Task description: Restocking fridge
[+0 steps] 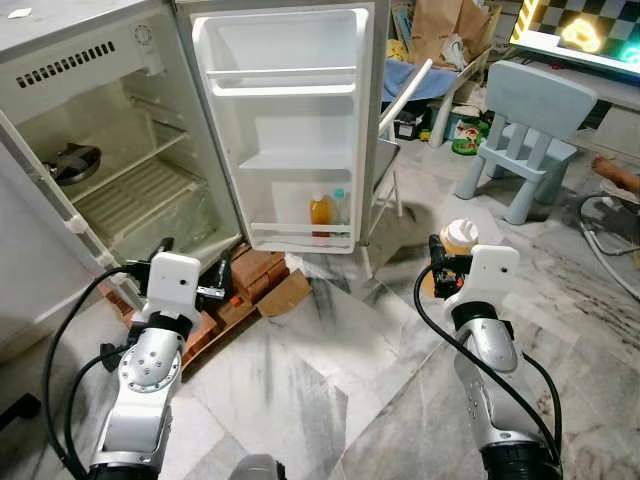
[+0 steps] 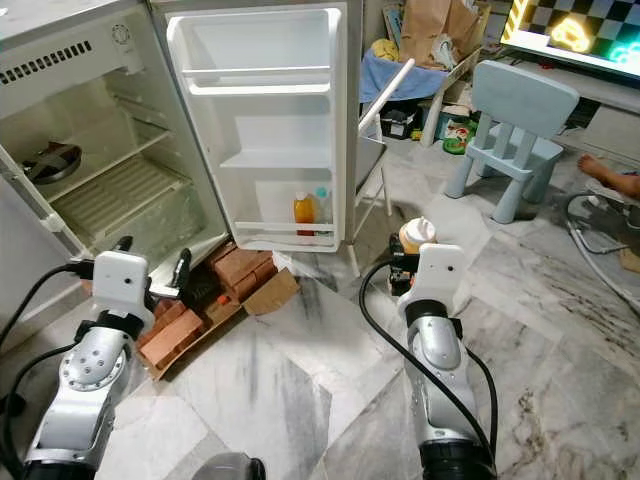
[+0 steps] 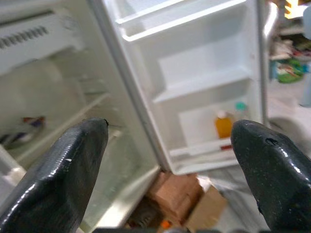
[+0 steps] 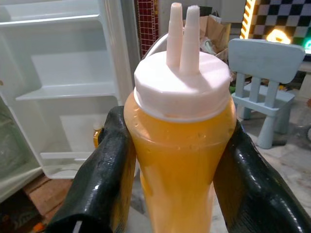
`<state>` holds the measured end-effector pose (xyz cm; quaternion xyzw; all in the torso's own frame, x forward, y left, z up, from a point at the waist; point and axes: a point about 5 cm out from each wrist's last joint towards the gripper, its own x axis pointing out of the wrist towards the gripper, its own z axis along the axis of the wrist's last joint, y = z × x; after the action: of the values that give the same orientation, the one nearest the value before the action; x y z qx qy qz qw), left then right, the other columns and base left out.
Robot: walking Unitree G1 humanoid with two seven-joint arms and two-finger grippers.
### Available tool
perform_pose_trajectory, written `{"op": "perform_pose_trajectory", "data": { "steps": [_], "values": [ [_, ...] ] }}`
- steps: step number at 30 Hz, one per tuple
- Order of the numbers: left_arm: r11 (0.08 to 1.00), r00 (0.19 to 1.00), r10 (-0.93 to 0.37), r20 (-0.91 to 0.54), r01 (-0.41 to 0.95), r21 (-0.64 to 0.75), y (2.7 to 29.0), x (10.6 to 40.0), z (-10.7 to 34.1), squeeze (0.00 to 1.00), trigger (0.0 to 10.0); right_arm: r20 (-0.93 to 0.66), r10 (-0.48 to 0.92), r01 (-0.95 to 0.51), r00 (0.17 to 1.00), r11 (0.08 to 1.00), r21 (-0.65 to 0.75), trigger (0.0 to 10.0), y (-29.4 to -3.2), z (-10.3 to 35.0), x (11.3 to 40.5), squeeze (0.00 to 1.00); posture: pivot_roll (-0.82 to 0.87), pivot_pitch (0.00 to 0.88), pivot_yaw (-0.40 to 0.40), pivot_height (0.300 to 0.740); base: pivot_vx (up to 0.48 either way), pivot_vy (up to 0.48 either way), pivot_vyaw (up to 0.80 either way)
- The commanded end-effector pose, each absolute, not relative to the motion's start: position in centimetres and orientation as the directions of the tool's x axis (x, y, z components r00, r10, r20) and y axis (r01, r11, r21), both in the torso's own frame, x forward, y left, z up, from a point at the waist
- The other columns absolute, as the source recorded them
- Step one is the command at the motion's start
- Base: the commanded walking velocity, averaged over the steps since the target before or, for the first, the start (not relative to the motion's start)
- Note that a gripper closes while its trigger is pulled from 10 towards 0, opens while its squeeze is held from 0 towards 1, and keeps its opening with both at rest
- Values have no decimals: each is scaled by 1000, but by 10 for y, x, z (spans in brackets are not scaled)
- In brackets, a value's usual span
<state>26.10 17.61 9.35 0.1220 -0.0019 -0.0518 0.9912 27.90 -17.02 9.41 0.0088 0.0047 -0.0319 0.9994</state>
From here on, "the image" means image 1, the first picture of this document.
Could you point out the beige drink bottle white cap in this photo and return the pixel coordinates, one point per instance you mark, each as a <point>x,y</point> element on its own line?
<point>460,235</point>

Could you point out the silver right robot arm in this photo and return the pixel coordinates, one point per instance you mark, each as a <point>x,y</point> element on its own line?
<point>495,390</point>

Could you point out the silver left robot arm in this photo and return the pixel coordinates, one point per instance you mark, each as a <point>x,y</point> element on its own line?
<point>140,400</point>

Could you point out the white slatted fridge shelf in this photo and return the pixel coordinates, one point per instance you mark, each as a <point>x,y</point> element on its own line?
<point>135,197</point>

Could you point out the white fridge door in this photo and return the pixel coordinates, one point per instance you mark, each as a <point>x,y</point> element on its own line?
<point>290,125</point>

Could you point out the white small fridge body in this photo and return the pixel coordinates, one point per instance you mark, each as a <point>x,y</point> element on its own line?
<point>40,90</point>

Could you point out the red brick stack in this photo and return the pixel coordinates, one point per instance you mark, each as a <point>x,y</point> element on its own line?
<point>255,272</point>

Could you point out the brown cardboard piece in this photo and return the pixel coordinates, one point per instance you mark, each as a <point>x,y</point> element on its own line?
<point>287,294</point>

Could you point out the grey metal stand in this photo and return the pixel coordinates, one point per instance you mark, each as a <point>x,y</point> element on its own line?
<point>385,170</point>

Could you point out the clear bottle teal cap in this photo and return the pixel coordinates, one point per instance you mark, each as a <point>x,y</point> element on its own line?
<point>341,207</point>

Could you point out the orange juice bottle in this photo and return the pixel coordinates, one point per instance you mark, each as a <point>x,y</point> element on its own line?
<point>320,213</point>

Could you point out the green printed box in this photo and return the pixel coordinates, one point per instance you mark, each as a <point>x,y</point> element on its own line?
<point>467,132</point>

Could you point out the black cooking pot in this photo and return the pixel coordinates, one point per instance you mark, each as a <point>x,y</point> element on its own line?
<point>72,163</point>

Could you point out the small black box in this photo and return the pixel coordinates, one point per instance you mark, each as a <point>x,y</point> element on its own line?
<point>412,124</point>

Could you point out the white pole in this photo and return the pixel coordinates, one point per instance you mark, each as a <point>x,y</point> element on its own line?
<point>405,98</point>

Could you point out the person's bare foot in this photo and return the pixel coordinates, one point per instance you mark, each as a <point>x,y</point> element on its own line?
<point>615,176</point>

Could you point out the blue cloth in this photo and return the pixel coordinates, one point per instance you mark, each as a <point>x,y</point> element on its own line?
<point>410,80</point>

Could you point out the light blue child chair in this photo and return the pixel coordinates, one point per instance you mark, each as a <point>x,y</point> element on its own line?
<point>535,100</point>

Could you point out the grey robot knee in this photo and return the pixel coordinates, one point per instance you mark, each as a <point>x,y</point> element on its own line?
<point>257,468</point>

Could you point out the white television table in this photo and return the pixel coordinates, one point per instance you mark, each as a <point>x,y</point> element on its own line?
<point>610,90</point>

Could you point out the brown paper bag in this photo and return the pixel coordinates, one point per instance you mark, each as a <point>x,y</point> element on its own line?
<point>445,30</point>

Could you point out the lit television screen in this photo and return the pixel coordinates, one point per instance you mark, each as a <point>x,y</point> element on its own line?
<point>580,30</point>

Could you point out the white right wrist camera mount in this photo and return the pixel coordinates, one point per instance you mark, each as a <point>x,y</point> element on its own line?
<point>485,275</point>

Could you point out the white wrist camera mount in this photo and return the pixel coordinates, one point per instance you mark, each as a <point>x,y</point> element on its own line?
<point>172,285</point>
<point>485,275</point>

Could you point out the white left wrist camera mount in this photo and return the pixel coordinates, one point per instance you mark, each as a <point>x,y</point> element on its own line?
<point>172,285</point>

